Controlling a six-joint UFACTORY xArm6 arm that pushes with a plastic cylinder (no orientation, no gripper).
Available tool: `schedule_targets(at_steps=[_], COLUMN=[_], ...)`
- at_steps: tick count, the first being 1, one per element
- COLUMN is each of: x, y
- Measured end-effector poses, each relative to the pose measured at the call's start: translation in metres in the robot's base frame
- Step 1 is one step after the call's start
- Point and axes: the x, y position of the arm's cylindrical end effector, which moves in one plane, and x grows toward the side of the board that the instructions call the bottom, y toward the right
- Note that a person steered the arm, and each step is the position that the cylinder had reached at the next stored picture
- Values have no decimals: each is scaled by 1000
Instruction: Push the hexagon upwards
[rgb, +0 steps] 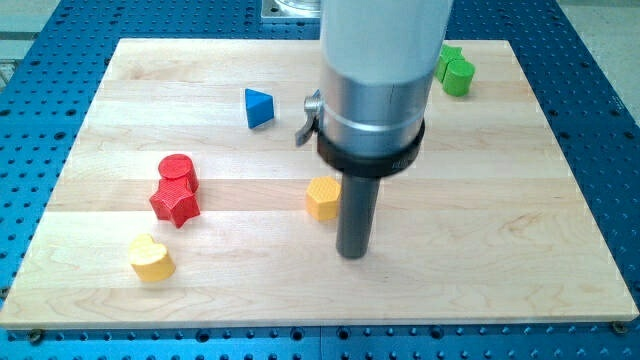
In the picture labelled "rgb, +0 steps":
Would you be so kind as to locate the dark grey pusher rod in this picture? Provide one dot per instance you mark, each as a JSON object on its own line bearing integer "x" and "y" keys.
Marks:
{"x": 357, "y": 209}

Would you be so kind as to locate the blue triangle block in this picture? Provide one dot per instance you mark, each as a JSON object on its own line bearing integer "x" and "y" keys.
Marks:
{"x": 259, "y": 108}

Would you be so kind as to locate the green cylinder block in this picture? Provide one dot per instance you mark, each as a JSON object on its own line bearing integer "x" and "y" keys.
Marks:
{"x": 458, "y": 77}

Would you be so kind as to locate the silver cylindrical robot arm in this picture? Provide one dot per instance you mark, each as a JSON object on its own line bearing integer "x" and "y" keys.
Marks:
{"x": 378, "y": 60}

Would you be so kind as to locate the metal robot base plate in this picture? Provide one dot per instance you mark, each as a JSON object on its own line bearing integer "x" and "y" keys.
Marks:
{"x": 281, "y": 10}

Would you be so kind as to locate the black clamp collar with lever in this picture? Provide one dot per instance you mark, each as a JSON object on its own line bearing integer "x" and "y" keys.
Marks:
{"x": 350, "y": 163}

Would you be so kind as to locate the light wooden board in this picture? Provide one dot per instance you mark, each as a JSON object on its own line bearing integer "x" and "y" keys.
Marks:
{"x": 487, "y": 226}

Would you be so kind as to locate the yellow heart block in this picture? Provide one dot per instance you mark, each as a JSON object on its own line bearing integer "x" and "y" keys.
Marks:
{"x": 150, "y": 260}

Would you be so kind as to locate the red star block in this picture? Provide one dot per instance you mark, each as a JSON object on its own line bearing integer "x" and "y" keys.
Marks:
{"x": 175, "y": 202}

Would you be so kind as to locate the green star block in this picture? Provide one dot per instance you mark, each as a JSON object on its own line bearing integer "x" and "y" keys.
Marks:
{"x": 447, "y": 54}

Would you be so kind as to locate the red cylinder block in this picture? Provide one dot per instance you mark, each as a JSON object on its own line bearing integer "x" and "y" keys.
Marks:
{"x": 178, "y": 166}

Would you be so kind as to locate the yellow hexagon block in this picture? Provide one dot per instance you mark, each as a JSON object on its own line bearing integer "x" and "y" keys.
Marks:
{"x": 322, "y": 198}

